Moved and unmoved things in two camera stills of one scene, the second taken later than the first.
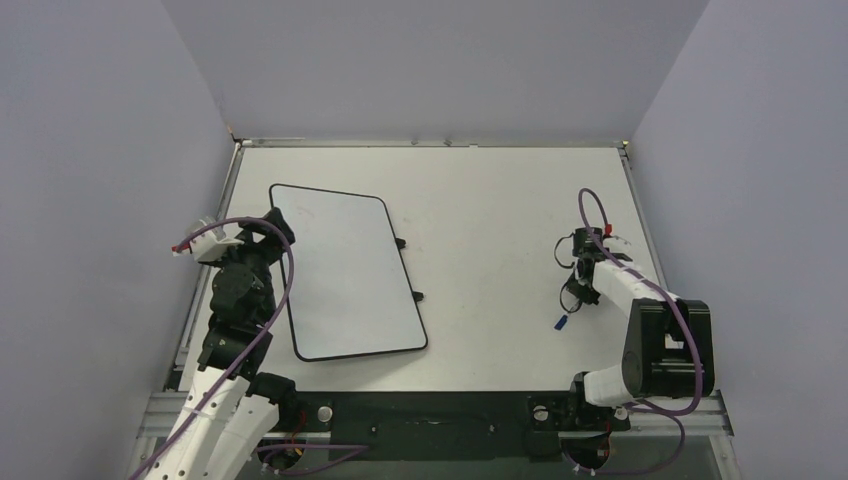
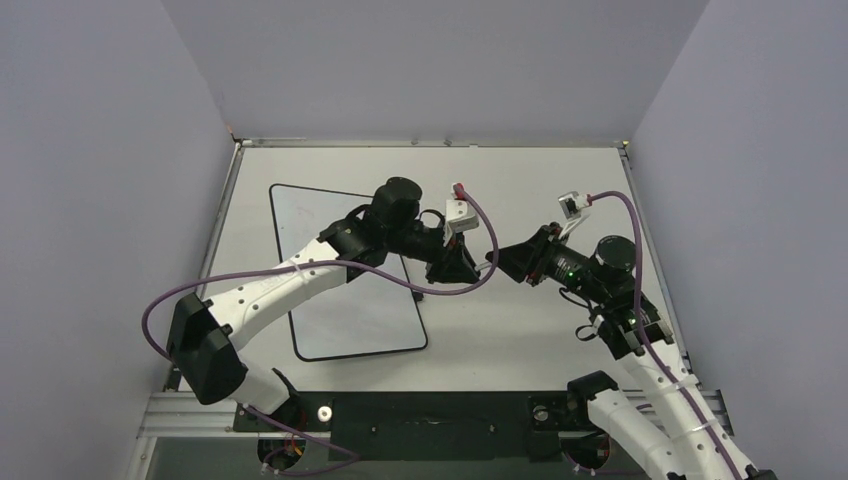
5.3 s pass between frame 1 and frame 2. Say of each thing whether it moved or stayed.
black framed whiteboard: stayed
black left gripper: moved
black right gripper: moved
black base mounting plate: stayed
